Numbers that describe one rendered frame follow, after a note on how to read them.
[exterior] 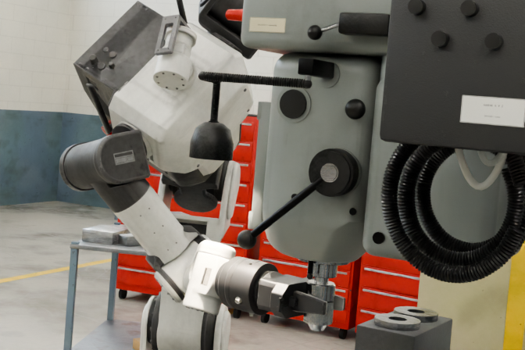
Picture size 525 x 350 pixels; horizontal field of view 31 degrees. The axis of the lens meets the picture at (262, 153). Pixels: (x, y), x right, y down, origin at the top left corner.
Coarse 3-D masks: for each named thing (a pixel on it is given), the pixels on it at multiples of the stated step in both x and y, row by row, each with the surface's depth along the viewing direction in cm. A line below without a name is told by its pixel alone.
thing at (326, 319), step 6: (306, 288) 154; (312, 294) 152; (318, 294) 152; (324, 294) 152; (330, 294) 152; (324, 300) 152; (330, 300) 152; (330, 306) 153; (330, 312) 153; (306, 318) 153; (312, 318) 152; (318, 318) 152; (324, 318) 152; (330, 318) 153; (312, 324) 152; (318, 324) 152; (324, 324) 152
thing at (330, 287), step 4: (308, 280) 154; (312, 280) 155; (308, 284) 153; (312, 284) 152; (316, 284) 152; (320, 284) 152; (324, 284) 152; (328, 284) 152; (332, 284) 153; (308, 288) 153; (312, 288) 152; (316, 288) 152; (320, 288) 152; (324, 288) 152; (328, 288) 152; (332, 288) 152
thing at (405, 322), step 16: (368, 320) 190; (384, 320) 184; (400, 320) 189; (416, 320) 187; (432, 320) 192; (448, 320) 196; (368, 336) 184; (384, 336) 182; (400, 336) 180; (416, 336) 180; (432, 336) 188; (448, 336) 196
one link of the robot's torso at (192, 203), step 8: (216, 176) 215; (176, 184) 217; (200, 184) 215; (208, 184) 215; (216, 184) 214; (176, 192) 223; (184, 192) 220; (192, 192) 219; (200, 192) 219; (208, 192) 221; (176, 200) 224; (184, 200) 224; (192, 200) 223; (200, 200) 222; (208, 200) 222; (216, 200) 224; (184, 208) 228; (192, 208) 227; (200, 208) 226; (208, 208) 226
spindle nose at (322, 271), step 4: (308, 264) 154; (316, 264) 152; (316, 268) 152; (320, 268) 152; (324, 268) 152; (328, 268) 152; (332, 268) 152; (336, 268) 153; (312, 272) 152; (316, 272) 152; (320, 272) 152; (324, 272) 152; (328, 272) 152; (332, 272) 152; (336, 272) 153; (316, 276) 152; (320, 276) 152; (324, 276) 152; (328, 276) 152; (332, 276) 152; (336, 276) 153
